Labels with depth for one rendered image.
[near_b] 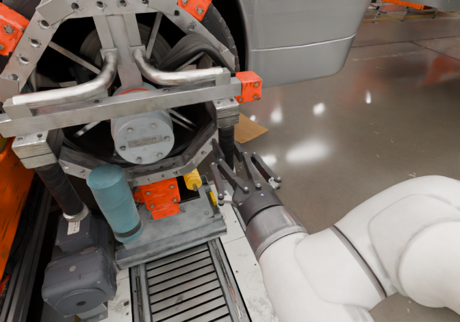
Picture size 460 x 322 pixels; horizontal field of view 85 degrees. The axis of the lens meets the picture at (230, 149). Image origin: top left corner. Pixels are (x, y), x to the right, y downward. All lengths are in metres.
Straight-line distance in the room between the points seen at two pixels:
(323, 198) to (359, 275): 1.31
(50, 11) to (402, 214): 0.67
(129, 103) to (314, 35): 0.78
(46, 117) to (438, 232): 0.56
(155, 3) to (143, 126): 0.26
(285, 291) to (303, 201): 1.26
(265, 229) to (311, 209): 1.18
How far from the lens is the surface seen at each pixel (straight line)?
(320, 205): 1.61
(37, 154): 0.52
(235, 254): 1.27
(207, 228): 1.26
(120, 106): 0.49
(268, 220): 0.40
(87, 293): 0.99
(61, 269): 1.02
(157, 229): 1.20
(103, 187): 0.70
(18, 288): 1.24
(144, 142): 0.59
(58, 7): 0.64
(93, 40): 0.96
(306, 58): 1.09
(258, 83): 0.78
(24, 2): 0.74
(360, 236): 0.36
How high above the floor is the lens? 1.20
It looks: 40 degrees down
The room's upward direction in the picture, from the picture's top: straight up
